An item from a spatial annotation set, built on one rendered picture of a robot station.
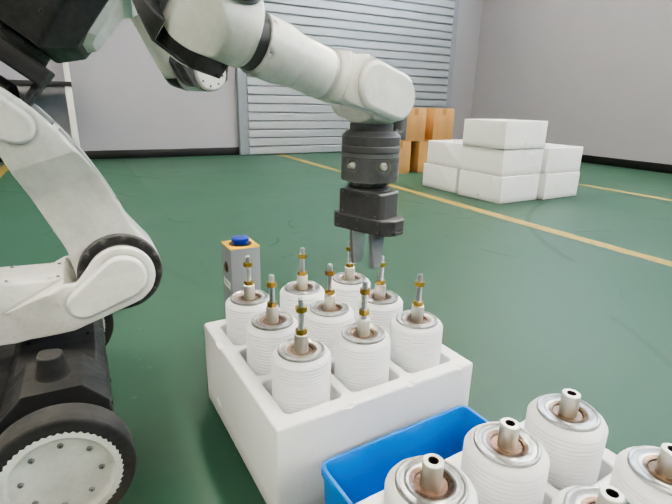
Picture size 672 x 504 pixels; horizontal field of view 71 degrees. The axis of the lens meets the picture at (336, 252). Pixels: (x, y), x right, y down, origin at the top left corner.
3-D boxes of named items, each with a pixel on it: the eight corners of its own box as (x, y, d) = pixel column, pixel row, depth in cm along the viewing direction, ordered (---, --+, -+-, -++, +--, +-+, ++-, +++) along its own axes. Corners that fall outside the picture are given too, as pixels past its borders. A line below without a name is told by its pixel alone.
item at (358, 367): (393, 435, 83) (399, 344, 77) (341, 444, 80) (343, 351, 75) (375, 403, 92) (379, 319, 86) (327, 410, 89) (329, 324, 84)
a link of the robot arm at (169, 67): (193, 105, 106) (135, 2, 93) (170, 104, 115) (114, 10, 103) (232, 81, 111) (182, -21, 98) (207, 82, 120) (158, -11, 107)
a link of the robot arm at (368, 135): (370, 157, 65) (374, 70, 62) (322, 150, 73) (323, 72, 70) (423, 153, 72) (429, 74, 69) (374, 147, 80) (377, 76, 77)
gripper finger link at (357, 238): (364, 260, 79) (365, 224, 77) (352, 264, 76) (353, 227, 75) (356, 258, 80) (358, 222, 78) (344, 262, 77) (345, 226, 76)
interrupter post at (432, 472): (430, 498, 48) (432, 472, 47) (414, 482, 50) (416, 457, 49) (447, 489, 49) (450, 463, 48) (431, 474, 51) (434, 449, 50)
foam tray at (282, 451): (278, 528, 72) (276, 431, 67) (208, 396, 104) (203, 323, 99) (463, 444, 91) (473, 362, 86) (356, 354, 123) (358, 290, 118)
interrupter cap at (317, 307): (313, 300, 94) (313, 297, 94) (350, 303, 94) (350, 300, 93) (306, 317, 87) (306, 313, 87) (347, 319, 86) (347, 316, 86)
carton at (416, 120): (424, 140, 449) (427, 108, 440) (404, 141, 438) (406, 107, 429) (405, 138, 474) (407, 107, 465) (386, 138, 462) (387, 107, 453)
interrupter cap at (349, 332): (391, 343, 78) (391, 339, 78) (348, 348, 76) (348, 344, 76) (376, 323, 85) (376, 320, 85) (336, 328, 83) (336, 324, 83)
